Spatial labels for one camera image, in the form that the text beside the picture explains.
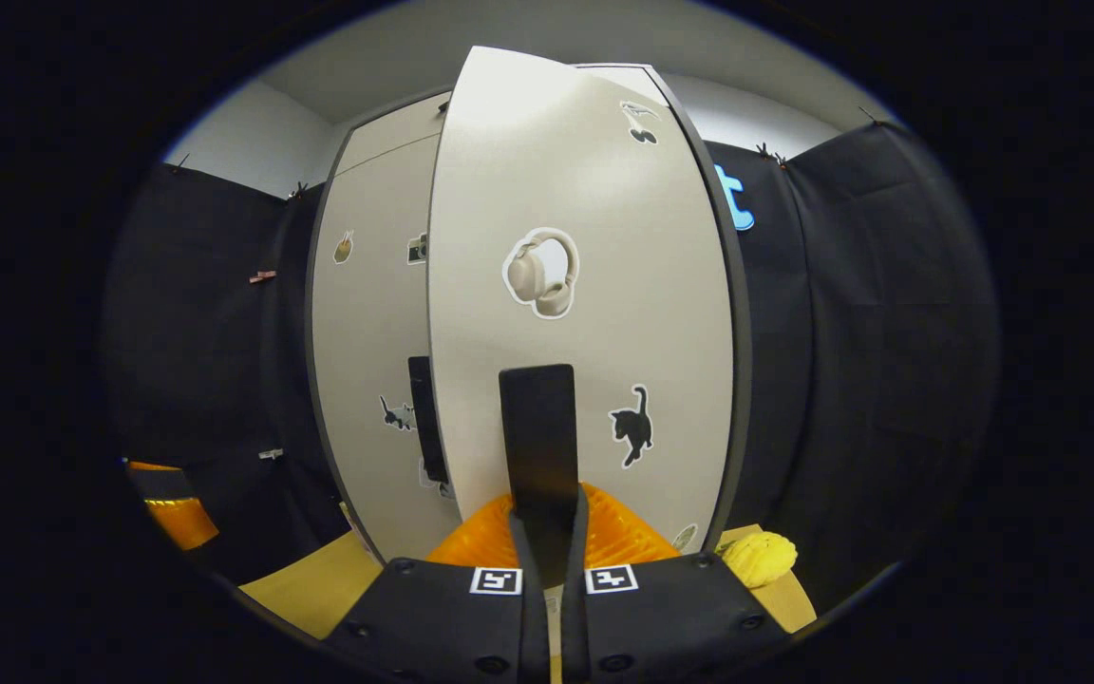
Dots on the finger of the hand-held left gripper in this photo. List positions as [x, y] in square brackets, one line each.
[162, 484]
[181, 522]

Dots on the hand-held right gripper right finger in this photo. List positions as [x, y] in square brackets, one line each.
[577, 636]

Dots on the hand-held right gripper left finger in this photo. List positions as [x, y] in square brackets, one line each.
[530, 627]

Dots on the grey cabinet door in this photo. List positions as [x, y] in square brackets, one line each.
[367, 332]
[604, 332]

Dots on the grey double-door shoe cabinet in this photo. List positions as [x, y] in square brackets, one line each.
[743, 380]

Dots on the grey cabinet drawer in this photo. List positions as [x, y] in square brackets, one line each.
[395, 133]

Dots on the yellow fuzzy object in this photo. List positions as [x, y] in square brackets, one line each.
[761, 559]

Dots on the red cloth clip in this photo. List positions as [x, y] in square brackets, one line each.
[262, 276]

